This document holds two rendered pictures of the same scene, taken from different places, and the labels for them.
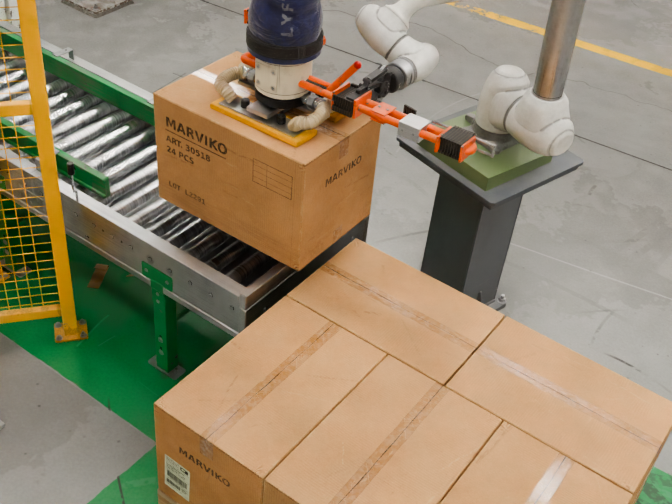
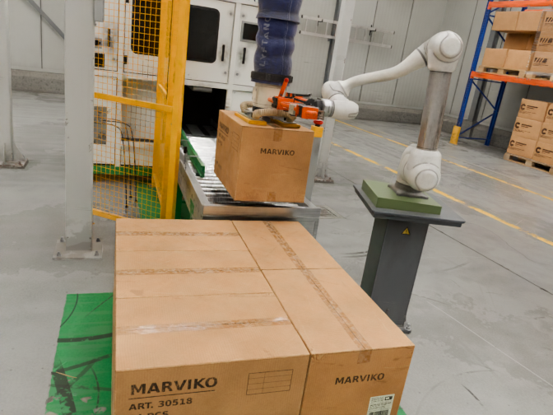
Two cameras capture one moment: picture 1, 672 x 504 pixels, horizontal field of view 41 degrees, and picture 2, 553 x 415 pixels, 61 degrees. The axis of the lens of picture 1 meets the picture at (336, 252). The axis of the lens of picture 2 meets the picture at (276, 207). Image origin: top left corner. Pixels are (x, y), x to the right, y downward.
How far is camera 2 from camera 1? 1.92 m
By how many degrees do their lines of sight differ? 39
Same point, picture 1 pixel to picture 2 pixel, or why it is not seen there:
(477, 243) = (382, 261)
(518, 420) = (282, 296)
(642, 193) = not seen: outside the picture
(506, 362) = (313, 279)
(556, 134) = (420, 170)
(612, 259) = (520, 349)
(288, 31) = (262, 62)
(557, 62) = (427, 121)
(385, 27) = (331, 88)
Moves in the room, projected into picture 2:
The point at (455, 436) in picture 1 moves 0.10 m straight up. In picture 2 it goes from (234, 284) to (237, 261)
